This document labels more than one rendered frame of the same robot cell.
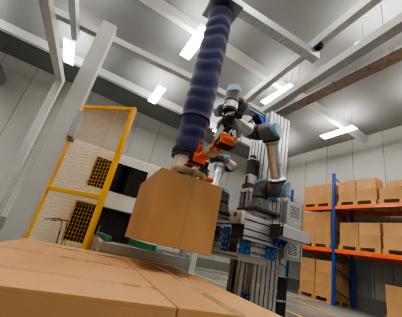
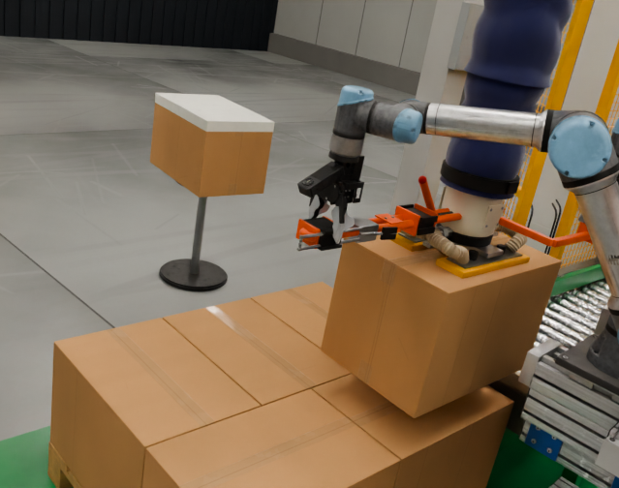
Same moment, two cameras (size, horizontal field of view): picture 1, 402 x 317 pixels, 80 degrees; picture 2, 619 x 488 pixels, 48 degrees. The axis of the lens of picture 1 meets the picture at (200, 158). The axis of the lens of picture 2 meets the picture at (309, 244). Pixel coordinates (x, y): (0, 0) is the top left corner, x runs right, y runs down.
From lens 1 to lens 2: 1.91 m
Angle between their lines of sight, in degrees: 77
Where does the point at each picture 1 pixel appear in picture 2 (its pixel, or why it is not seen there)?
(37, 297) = (91, 389)
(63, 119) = (442, 31)
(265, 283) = not seen: outside the picture
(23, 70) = not seen: outside the picture
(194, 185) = (392, 279)
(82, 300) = (105, 404)
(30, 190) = (407, 180)
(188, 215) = (381, 332)
